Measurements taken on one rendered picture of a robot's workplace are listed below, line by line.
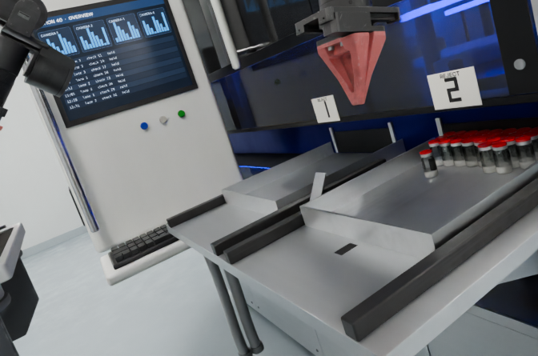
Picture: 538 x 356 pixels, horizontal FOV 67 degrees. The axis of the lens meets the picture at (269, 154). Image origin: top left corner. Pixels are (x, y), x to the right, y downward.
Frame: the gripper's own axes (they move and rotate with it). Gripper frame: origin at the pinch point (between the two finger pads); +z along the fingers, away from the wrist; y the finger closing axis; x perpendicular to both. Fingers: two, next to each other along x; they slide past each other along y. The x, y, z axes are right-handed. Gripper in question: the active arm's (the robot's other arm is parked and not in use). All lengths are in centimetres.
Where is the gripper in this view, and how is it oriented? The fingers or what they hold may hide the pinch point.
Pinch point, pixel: (357, 97)
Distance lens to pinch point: 47.4
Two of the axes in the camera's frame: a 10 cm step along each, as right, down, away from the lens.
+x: -4.9, 0.0, 8.7
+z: 1.5, 9.9, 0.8
